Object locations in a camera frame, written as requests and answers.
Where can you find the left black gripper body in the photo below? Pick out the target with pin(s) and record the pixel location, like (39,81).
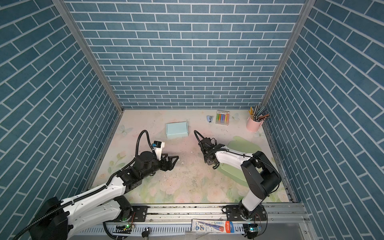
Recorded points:
(164,167)

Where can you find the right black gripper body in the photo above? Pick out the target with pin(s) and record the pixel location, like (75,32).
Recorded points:
(207,161)

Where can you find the light blue paper box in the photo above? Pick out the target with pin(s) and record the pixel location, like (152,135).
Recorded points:
(177,130)

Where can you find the light green paper box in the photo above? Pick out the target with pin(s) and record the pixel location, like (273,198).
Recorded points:
(230,163)

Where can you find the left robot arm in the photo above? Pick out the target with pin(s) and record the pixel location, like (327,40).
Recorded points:
(61,219)

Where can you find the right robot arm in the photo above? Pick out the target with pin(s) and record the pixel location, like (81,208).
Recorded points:
(260,174)

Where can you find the coloured marker pack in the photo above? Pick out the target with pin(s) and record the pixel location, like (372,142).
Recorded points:
(223,117)

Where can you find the pink pencil cup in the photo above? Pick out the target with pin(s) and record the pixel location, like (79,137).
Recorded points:
(253,126)

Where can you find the red white blue package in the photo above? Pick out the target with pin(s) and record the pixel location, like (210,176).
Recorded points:
(208,226)

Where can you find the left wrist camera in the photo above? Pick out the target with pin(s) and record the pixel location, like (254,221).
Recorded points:
(158,148)

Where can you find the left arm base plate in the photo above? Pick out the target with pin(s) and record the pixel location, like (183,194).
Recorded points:
(134,214)

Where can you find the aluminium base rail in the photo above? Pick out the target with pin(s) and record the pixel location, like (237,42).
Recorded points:
(285,221)

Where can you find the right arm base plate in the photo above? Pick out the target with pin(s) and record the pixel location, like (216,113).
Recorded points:
(240,213)

